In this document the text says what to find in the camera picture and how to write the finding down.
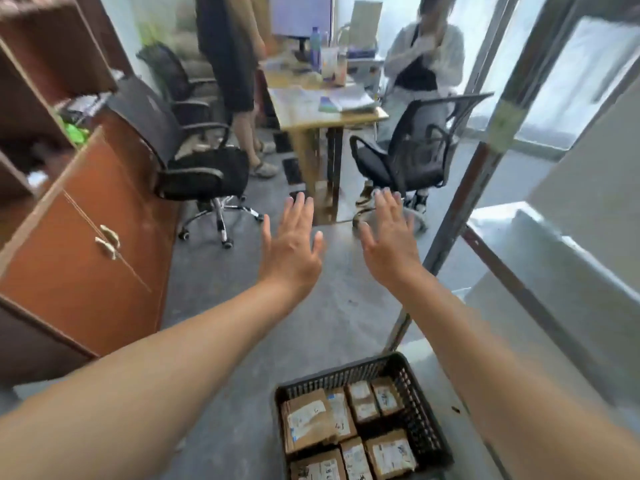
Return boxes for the person's right hand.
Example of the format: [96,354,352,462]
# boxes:
[357,188,423,291]

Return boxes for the person's left hand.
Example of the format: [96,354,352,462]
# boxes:
[257,192,326,301]

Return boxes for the black plastic basket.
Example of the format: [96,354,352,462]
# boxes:
[273,351,455,480]

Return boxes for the large parcel torn label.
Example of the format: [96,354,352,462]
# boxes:
[281,388,339,455]

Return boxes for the parcel with handwritten label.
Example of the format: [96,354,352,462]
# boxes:
[327,387,359,443]

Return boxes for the cardboard parcel marked 786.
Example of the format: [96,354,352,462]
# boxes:
[365,428,419,479]

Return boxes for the small parcel with characters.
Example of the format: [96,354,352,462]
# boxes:
[339,437,375,480]

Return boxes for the person's left forearm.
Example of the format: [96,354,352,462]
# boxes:
[0,277,306,480]

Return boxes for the person's right forearm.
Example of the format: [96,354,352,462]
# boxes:
[395,267,640,480]

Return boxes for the black office chair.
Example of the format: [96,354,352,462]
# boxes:
[349,92,495,231]
[106,77,265,249]
[136,42,221,127]

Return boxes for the grey metal shelf rack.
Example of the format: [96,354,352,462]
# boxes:
[382,0,640,480]

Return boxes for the light wooden desk black legs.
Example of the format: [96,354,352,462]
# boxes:
[262,69,390,227]

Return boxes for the scattered white documents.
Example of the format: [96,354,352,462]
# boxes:
[269,83,381,117]

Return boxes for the pale green paper label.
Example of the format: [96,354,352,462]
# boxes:
[487,99,525,151]

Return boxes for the grey desktop printer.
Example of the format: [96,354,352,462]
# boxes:
[346,44,386,91]

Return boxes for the clear plastic water bottle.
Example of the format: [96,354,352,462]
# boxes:
[309,27,323,71]

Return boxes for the brown wooden cabinet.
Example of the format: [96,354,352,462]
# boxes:
[0,0,182,385]

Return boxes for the heap of beige sacks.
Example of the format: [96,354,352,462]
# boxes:
[172,4,216,81]

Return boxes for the computer monitor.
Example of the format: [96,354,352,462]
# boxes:
[269,0,335,51]

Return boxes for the small green object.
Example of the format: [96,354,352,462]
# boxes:
[63,122,92,147]

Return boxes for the large frosted glass window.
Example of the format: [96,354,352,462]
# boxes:
[335,0,640,151]

